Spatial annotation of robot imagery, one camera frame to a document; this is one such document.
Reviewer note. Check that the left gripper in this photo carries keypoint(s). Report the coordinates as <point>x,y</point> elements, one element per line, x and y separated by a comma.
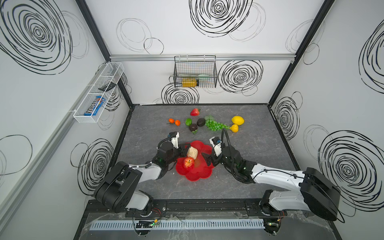
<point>181,149</point>

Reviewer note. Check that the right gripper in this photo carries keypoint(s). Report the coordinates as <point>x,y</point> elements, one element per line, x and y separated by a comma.
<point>213,155</point>

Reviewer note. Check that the red flower-shaped fruit bowl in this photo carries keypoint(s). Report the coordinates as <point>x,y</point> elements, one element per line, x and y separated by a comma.
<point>200,169</point>

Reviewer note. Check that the red apple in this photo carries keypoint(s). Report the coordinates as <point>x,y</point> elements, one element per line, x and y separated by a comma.
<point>189,163</point>

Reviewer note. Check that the large yellow lemon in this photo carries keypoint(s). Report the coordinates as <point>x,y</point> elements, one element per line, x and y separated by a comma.
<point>238,120</point>

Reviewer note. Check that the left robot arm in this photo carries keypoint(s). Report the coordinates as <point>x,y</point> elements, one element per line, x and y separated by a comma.
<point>118,190</point>

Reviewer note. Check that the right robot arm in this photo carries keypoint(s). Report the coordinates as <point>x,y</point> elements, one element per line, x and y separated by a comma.
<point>307,190</point>

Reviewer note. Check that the dark purple mangosteen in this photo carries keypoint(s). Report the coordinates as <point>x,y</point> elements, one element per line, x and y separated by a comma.
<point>193,128</point>

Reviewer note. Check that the green lime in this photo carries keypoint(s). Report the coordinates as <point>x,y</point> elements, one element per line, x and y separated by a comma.
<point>188,122</point>

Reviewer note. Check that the dark avocado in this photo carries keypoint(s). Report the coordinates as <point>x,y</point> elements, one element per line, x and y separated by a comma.
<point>201,122</point>

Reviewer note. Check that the green grape bunch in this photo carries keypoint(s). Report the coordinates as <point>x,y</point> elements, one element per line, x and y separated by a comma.
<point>213,125</point>

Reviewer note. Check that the red strawberry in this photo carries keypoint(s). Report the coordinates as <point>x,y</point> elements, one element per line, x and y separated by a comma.
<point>195,112</point>

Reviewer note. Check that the small yellow pear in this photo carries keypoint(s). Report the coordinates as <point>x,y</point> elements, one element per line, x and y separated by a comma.
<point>234,128</point>

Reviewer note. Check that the yellow sponge in basket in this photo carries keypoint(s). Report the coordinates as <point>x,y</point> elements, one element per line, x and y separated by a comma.
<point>189,82</point>

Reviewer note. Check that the black remote control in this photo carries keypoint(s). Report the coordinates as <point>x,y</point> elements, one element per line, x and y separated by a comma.
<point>107,87</point>

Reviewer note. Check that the blue candy packet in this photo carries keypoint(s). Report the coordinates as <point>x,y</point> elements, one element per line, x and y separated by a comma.
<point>95,106</point>

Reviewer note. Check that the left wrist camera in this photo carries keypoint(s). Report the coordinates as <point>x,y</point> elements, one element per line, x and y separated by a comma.
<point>174,136</point>

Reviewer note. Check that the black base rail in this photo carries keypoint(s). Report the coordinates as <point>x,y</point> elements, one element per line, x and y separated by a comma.
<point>210,207</point>

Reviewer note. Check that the white slotted cable duct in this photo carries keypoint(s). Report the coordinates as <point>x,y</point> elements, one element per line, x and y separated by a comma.
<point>212,224</point>

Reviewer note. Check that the black wire wall basket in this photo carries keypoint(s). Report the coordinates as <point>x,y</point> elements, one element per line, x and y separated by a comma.
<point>205,71</point>

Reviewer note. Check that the aluminium wall rail back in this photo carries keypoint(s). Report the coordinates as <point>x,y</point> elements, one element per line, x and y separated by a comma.
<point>217,57</point>

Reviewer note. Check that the aluminium wall rail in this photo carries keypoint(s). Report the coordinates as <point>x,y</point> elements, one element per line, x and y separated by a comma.
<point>12,202</point>
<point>217,57</point>

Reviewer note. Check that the white wire wall shelf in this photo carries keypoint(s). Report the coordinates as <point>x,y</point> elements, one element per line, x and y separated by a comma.
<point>109,72</point>

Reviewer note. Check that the aluminium wall rail left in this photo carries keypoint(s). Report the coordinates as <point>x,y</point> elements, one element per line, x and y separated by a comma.
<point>12,202</point>

